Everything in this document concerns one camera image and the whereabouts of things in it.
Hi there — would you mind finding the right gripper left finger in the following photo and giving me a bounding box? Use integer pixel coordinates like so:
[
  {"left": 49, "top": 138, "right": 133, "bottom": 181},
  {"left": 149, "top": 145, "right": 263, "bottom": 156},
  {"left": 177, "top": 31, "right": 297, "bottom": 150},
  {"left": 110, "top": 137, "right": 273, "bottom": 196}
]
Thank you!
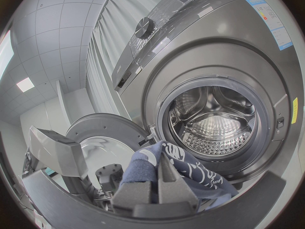
[{"left": 112, "top": 178, "right": 153, "bottom": 215}]

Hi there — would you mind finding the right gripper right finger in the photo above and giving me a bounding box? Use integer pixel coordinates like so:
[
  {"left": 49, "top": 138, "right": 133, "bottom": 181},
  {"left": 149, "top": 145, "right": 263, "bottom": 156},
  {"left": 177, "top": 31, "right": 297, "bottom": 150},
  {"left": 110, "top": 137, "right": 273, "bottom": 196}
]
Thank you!
[{"left": 157, "top": 151, "right": 200, "bottom": 206}]

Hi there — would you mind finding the dark blue printed garment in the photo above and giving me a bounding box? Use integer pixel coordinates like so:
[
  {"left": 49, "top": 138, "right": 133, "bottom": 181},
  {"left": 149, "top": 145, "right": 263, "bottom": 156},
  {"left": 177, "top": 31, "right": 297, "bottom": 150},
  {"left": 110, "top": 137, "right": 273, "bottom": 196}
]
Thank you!
[{"left": 120, "top": 140, "right": 240, "bottom": 212}]

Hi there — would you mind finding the washing machine door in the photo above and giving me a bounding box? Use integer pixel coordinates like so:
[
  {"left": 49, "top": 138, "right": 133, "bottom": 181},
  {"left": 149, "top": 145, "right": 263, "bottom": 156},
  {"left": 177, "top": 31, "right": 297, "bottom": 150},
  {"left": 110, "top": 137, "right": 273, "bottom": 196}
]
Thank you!
[{"left": 65, "top": 113, "right": 156, "bottom": 179}]

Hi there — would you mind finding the grey washing machine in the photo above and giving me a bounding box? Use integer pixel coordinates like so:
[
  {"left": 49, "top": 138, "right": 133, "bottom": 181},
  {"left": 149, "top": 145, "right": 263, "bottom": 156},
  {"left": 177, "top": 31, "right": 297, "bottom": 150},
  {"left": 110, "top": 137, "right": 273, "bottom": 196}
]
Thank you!
[{"left": 112, "top": 0, "right": 301, "bottom": 186}]

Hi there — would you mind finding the white curtain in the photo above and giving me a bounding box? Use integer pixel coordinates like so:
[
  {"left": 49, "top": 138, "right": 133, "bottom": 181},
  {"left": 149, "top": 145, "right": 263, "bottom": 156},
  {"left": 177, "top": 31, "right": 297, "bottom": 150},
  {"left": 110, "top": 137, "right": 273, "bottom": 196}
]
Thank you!
[{"left": 85, "top": 0, "right": 177, "bottom": 125}]

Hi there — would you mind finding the square ceiling light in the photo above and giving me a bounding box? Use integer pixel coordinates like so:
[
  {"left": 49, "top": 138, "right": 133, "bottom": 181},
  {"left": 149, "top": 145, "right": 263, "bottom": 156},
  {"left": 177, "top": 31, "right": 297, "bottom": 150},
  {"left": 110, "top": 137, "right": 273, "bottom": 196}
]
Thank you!
[{"left": 16, "top": 78, "right": 35, "bottom": 92}]

